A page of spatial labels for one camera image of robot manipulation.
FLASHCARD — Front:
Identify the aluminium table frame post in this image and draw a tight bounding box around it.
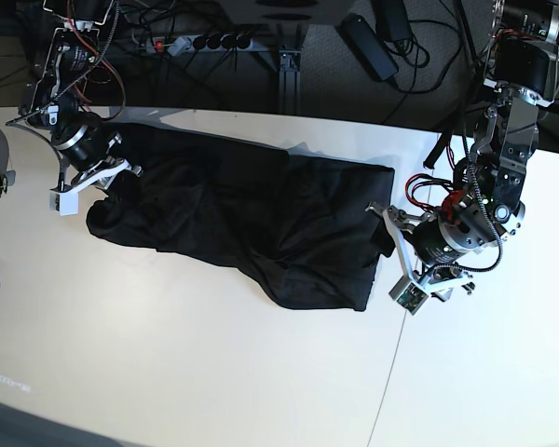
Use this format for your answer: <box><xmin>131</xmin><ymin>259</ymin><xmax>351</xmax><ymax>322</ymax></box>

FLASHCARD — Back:
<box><xmin>252</xmin><ymin>22</ymin><xmax>308</xmax><ymax>115</ymax></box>

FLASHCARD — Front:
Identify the grey power strip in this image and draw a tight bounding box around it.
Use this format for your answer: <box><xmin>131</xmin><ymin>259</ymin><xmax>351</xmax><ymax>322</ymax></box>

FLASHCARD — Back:
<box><xmin>133</xmin><ymin>33</ymin><xmax>257</xmax><ymax>57</ymax></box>

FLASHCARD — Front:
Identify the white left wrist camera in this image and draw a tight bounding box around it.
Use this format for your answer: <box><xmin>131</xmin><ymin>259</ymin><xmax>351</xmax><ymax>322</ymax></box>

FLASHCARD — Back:
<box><xmin>389</xmin><ymin>277</ymin><xmax>430</xmax><ymax>315</ymax></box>

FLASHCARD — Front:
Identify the black power adapter brick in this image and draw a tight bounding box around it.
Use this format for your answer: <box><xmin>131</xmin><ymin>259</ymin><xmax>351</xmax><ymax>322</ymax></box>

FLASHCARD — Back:
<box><xmin>338</xmin><ymin>14</ymin><xmax>399</xmax><ymax>82</ymax></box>

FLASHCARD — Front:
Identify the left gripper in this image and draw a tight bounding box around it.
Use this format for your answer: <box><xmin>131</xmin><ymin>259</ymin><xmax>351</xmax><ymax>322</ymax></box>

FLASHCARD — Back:
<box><xmin>366</xmin><ymin>199</ymin><xmax>525</xmax><ymax>302</ymax></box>

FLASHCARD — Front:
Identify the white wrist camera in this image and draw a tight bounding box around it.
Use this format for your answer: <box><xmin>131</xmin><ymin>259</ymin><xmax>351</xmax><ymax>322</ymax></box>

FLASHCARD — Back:
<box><xmin>49</xmin><ymin>191</ymin><xmax>79</xmax><ymax>216</ymax></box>
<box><xmin>389</xmin><ymin>277</ymin><xmax>430</xmax><ymax>315</ymax></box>

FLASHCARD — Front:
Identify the black T-shirt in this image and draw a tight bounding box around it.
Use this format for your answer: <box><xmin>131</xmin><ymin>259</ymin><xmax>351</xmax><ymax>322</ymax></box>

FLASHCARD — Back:
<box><xmin>86</xmin><ymin>124</ymin><xmax>395</xmax><ymax>312</ymax></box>

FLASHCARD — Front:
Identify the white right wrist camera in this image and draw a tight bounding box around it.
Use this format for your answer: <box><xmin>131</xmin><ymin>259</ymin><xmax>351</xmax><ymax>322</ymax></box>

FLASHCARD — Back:
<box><xmin>49</xmin><ymin>191</ymin><xmax>79</xmax><ymax>216</ymax></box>

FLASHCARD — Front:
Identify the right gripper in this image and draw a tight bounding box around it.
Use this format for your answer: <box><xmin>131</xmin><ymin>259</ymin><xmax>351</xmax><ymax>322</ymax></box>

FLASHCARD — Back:
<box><xmin>50</xmin><ymin>125</ymin><xmax>143</xmax><ymax>203</ymax></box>

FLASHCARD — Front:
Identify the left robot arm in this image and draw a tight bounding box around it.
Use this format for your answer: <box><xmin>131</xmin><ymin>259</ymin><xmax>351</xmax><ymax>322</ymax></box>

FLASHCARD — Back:
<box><xmin>367</xmin><ymin>1</ymin><xmax>559</xmax><ymax>314</ymax></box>

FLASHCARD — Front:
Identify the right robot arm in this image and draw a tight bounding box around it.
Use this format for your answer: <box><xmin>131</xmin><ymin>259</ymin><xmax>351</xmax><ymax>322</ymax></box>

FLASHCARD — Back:
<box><xmin>6</xmin><ymin>1</ymin><xmax>143</xmax><ymax>216</ymax></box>

